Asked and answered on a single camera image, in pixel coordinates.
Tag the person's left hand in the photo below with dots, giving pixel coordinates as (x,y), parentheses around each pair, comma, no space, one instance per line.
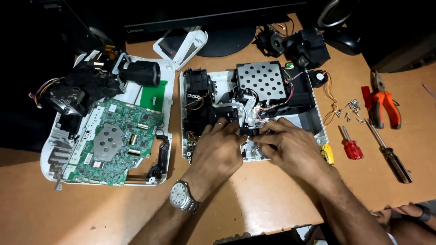
(214,153)

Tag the person's right hand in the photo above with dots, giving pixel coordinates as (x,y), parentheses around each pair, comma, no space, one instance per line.
(293,149)

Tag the small black plastic bracket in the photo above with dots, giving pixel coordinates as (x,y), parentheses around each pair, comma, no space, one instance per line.
(248,132)

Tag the white projector base housing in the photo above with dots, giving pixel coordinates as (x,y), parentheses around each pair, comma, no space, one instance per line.
(306,119)

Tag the silver wristwatch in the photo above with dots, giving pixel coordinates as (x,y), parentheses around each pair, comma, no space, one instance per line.
(180,195)

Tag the red stubby screwdriver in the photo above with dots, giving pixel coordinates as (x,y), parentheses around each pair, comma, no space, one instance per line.
(352,149)

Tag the pile of small screws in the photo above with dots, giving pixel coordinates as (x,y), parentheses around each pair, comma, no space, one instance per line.
(352,109)

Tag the black blower fan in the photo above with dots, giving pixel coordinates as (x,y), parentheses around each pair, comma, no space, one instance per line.
(197,81)

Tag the perforated metal shield plate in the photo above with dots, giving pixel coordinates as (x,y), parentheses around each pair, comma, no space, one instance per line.
(261,81)

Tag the small green circuit board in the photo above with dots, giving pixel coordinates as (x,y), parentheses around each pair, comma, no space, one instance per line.
(154,97)

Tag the large green circuit board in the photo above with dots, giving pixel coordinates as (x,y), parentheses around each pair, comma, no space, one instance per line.
(119,143)

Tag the white plastic cover panel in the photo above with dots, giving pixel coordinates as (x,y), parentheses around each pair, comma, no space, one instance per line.
(184,46)

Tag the black computer mouse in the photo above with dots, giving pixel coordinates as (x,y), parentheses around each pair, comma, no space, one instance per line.
(344,40)

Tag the black computer monitor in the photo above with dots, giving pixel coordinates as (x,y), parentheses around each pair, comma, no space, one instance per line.
(211,20)

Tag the black headphones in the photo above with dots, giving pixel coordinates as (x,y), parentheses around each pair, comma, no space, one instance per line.
(332,13)

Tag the black projector lens assembly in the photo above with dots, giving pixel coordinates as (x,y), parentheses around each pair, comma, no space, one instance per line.
(88,85)

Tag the black box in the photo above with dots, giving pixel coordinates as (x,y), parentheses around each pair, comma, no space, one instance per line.
(398,51)

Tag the white projector top cover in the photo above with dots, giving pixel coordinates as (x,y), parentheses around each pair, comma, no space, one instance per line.
(58,149)

